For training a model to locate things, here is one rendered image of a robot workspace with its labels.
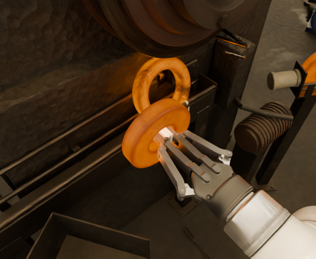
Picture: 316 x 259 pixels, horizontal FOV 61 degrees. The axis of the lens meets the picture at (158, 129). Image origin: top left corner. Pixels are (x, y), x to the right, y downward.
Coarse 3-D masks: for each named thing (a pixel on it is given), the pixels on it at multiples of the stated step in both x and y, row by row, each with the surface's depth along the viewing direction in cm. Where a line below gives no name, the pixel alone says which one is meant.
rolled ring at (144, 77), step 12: (156, 60) 68; (168, 60) 70; (180, 60) 72; (144, 72) 67; (156, 72) 69; (180, 72) 74; (144, 84) 68; (180, 84) 77; (132, 96) 70; (144, 96) 69; (180, 96) 77; (144, 108) 70
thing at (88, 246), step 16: (48, 224) 53; (64, 224) 57; (80, 224) 54; (96, 224) 52; (48, 240) 54; (64, 240) 61; (80, 240) 61; (96, 240) 59; (112, 240) 56; (128, 240) 53; (144, 240) 51; (32, 256) 50; (48, 256) 56; (64, 256) 59; (80, 256) 59; (96, 256) 59; (112, 256) 59; (128, 256) 59; (144, 256) 58
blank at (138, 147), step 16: (144, 112) 48; (160, 112) 47; (176, 112) 50; (128, 128) 48; (144, 128) 46; (160, 128) 49; (176, 128) 54; (128, 144) 48; (144, 144) 49; (144, 160) 53
